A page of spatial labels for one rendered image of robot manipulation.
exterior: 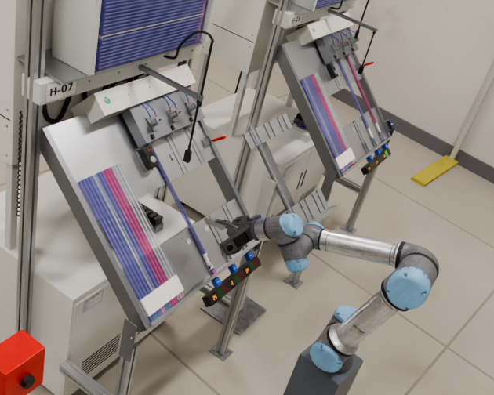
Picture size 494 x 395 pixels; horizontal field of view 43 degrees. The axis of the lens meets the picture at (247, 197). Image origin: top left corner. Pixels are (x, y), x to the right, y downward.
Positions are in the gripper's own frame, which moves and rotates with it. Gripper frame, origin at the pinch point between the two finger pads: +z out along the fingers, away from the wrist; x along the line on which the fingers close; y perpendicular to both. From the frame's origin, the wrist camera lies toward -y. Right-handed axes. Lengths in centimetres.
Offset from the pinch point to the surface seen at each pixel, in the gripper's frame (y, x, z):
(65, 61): -14, 75, 7
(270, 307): 68, -82, 53
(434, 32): 358, -30, 27
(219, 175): 34.2, 9.6, 14.7
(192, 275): -8.2, -9.2, 8.7
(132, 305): -36.2, -0.6, 8.6
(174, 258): -10.7, 0.1, 10.0
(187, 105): 30, 41, 10
